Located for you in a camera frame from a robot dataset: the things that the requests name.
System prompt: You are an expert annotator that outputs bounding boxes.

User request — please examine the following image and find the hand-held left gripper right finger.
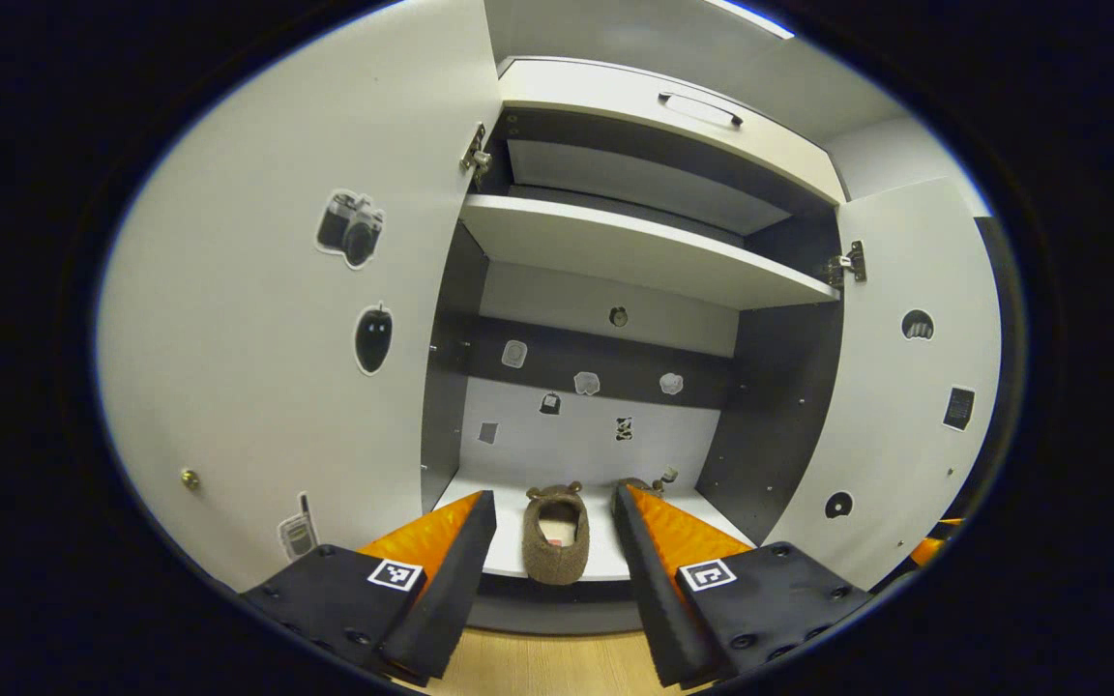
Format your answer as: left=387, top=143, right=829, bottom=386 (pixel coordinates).
left=612, top=483, right=875, bottom=689

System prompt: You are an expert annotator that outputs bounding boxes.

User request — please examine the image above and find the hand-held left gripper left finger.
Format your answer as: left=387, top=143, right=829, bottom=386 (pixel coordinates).
left=240, top=490, right=498, bottom=687

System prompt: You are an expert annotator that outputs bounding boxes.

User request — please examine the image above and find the brown fuzzy shoe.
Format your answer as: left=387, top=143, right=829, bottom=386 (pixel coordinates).
left=615, top=469, right=680, bottom=500
left=521, top=482, right=590, bottom=587

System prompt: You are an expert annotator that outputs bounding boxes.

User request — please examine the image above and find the white cabinet door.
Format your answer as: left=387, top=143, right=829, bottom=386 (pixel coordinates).
left=760, top=177, right=1003, bottom=593
left=96, top=0, right=505, bottom=593

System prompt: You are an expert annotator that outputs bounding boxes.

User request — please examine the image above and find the grey white shoe cabinet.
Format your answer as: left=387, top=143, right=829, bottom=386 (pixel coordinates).
left=419, top=56, right=848, bottom=636

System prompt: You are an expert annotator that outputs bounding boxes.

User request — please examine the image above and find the metal door hinge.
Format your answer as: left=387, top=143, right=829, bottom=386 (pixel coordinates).
left=460, top=123, right=492, bottom=189
left=828, top=240, right=867, bottom=288

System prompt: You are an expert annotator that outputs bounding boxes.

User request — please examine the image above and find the white cabinet shelf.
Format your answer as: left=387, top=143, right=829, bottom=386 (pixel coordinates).
left=460, top=193, right=840, bottom=310

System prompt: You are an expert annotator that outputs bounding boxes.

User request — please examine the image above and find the white cabinet drawer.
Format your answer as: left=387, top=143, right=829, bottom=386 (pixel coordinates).
left=497, top=56, right=848, bottom=206

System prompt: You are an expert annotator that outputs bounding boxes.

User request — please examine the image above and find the black drawer handle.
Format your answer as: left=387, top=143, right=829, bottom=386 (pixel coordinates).
left=657, top=91, right=745, bottom=128

